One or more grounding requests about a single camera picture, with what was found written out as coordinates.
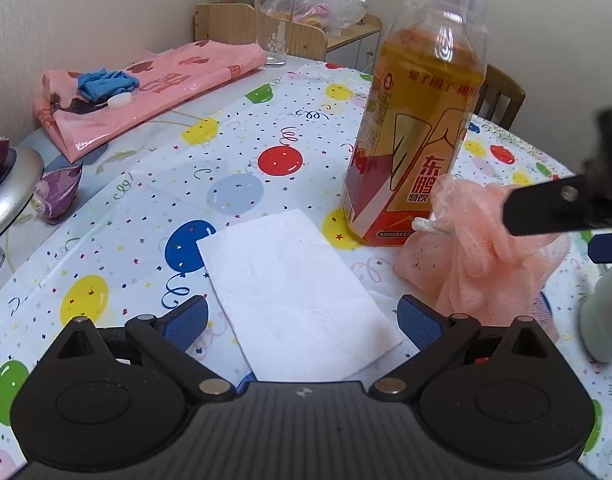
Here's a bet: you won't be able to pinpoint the balloon print tablecloth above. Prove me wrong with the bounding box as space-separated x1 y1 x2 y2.
0 60 612 466

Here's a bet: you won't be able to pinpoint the silver plate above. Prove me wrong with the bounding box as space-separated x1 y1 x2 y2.
0 145 45 241

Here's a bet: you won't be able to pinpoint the clear plastic bag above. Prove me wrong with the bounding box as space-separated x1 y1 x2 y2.
262 0 369 37

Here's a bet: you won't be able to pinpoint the white paper napkin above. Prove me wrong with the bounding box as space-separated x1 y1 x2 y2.
196 208 404 382

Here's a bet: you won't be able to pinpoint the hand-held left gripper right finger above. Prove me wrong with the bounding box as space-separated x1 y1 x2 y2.
370 295 553 404

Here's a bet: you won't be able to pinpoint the blue cloth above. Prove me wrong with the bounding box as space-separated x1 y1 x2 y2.
77 67 140 102

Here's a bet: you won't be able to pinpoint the orange drink bottle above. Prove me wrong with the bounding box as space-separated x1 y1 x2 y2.
342 0 489 247

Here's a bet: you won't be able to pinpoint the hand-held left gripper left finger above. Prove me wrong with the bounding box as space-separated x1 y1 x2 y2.
52 295 235 403

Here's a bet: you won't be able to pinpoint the wooden shelf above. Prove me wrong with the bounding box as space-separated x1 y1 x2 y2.
195 2 383 68

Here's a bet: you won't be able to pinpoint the pink plastic bag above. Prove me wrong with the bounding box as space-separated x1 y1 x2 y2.
33 40 267 158

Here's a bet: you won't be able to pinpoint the wooden chair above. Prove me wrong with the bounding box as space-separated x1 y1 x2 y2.
473 63 527 131

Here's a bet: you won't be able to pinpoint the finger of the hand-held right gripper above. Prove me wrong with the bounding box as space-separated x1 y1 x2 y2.
587 230 612 264
502 174 595 237

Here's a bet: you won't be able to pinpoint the clear drinking glass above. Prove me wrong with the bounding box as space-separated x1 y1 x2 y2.
254 0 289 67

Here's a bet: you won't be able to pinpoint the mint green bowl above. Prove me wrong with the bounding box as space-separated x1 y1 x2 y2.
580 264 612 363

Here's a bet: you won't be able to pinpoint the peach mesh bath puff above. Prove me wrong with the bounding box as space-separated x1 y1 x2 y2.
393 175 572 341

